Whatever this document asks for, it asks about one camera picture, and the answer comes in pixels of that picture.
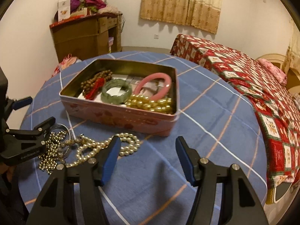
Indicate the clothes pile on cabinet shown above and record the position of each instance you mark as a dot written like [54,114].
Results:
[90,7]

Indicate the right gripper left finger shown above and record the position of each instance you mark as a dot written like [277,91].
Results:
[71,193]

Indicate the printed paper liner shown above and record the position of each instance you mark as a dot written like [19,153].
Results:
[118,89]

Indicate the pile of clothes on floor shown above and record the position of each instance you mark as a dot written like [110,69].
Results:
[65,63]

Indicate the brown wooden cabinet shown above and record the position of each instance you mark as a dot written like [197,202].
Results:
[88,37]

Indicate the red patchwork bedspread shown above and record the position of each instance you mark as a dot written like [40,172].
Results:
[274,107]

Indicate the flat red box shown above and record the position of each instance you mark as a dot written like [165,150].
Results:
[73,18]

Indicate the pink bangle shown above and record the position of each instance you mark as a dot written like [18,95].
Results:
[156,86]

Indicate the pink pillow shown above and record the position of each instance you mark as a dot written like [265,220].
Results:
[277,73]

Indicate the cream wooden headboard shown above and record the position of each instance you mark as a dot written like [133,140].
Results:
[293,76]

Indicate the red tassel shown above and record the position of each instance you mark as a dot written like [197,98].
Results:
[99,83]

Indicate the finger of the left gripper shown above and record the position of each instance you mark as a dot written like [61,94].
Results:
[11,105]
[37,130]

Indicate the blue plaid tablecloth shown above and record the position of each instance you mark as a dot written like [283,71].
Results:
[149,187]

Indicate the white product box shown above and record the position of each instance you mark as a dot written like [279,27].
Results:
[63,9]

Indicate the beige patterned curtain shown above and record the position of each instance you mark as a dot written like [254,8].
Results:
[201,14]

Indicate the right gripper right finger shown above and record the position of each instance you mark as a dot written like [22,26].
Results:
[239,204]

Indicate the pink metal tin box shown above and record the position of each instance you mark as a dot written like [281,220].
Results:
[151,117]

